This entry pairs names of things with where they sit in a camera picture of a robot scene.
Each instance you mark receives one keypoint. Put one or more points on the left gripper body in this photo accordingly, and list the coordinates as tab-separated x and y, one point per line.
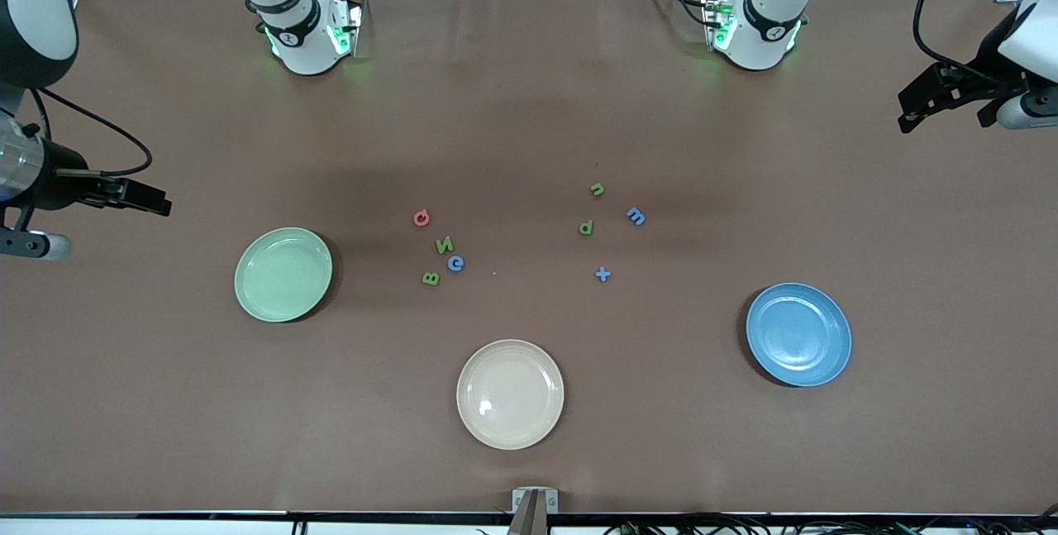
980	78

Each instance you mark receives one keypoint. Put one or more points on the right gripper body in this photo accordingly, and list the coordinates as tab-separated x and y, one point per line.
59	175

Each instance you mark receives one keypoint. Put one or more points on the pink foam letter Q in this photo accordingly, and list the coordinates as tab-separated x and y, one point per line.
416	219

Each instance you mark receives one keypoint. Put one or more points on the green foam letter B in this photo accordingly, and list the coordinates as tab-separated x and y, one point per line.
431	278

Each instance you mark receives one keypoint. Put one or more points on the blue foam letter C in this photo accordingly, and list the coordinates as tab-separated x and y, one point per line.
450	264

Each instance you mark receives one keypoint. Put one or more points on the blue foam letter m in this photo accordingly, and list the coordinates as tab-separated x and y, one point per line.
635	217

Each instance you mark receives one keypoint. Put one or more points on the blue foam letter x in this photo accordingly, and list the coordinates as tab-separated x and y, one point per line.
602	274

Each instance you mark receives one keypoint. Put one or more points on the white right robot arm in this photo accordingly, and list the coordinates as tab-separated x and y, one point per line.
302	47

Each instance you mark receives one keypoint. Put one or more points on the green plate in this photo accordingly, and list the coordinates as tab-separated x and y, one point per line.
283	274

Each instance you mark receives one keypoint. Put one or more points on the blue plate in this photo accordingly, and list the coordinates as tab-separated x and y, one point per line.
798	335

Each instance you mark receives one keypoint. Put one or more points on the brown table mat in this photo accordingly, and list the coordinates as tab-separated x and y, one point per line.
529	130

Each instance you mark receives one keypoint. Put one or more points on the beige plate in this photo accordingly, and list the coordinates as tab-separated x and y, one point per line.
510	394

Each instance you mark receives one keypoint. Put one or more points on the metal base connector bracket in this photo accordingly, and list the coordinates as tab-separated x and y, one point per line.
347	26
717	22

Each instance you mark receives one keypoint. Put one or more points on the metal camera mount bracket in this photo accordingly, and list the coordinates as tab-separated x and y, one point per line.
521	502

